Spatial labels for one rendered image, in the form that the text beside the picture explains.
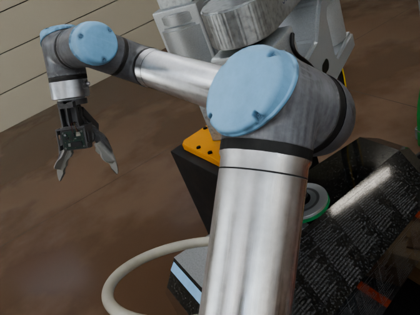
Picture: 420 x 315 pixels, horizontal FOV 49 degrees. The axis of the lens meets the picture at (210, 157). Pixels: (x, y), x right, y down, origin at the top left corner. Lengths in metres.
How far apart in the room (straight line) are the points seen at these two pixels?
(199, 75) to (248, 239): 0.42
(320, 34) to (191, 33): 0.70
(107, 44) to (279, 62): 0.56
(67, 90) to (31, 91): 6.36
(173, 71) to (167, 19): 1.40
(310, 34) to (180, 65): 0.96
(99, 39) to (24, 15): 6.34
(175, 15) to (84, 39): 1.32
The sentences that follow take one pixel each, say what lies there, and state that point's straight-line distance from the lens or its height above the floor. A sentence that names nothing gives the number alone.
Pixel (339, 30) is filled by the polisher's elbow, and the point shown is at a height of 1.29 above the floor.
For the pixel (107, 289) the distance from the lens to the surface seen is 1.23.
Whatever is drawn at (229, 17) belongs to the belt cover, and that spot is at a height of 1.66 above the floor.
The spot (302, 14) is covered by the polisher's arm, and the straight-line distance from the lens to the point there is 1.88.
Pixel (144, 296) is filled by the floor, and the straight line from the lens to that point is 3.08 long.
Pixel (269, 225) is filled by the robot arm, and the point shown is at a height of 1.66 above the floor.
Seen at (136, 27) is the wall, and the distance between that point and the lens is 7.71.
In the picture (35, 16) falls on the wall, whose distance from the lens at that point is 7.36.
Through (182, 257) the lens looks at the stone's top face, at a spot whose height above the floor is 0.81.
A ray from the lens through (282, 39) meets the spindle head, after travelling 1.48.
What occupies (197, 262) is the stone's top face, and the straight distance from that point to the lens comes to 1.83.
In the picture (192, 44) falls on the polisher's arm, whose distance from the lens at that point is 2.30.
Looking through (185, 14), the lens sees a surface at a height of 1.52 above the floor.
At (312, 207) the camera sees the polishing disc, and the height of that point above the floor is 0.87.
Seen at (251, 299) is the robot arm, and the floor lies 1.60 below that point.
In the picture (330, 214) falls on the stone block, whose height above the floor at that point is 0.79.
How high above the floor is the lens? 1.99
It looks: 29 degrees down
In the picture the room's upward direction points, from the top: 22 degrees counter-clockwise
